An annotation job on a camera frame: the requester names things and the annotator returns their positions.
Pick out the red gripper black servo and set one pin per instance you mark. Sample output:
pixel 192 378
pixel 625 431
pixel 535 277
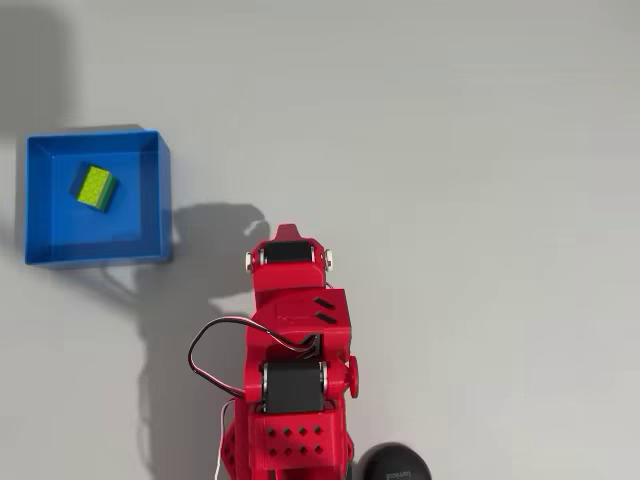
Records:
pixel 286 275

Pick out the green yellow block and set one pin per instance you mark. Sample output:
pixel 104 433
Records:
pixel 95 187

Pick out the red robot arm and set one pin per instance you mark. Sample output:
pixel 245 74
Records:
pixel 295 440

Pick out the blue square box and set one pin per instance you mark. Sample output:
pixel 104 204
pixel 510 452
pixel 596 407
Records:
pixel 125 220

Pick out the black round base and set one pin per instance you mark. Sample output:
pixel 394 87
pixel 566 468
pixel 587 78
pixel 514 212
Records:
pixel 395 462

